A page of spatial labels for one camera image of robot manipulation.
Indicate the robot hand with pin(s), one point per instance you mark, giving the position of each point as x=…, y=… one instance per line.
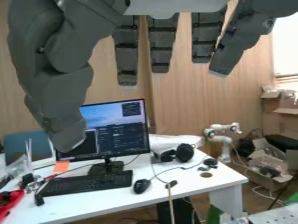
x=53, y=66

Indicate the computer screen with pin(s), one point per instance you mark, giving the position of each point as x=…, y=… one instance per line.
x=119, y=133

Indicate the orange paper note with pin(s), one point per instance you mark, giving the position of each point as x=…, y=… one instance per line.
x=61, y=166

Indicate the black keyboard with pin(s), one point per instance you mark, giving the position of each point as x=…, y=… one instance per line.
x=87, y=183

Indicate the black headphones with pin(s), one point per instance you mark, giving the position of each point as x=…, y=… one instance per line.
x=183, y=152

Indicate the black mouse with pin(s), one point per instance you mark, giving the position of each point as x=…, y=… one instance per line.
x=141, y=186

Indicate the small white jointed device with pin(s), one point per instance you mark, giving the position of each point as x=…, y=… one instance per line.
x=220, y=131

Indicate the white desk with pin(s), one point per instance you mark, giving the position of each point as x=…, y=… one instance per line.
x=110, y=206

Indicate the cardboard box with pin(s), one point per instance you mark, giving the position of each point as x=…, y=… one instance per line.
x=266, y=178
x=276, y=110

